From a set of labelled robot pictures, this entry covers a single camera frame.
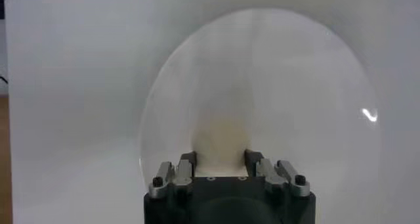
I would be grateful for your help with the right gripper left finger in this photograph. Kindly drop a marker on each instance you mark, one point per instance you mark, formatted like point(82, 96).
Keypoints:
point(183, 171)

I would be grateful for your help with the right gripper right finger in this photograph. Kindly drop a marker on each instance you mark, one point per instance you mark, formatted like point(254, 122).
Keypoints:
point(269, 172)

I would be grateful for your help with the white steamed baozi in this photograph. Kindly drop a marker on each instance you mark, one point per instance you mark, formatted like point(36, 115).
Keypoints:
point(221, 143)

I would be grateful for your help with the round white plate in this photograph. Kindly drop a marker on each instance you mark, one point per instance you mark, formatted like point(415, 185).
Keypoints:
point(279, 80)

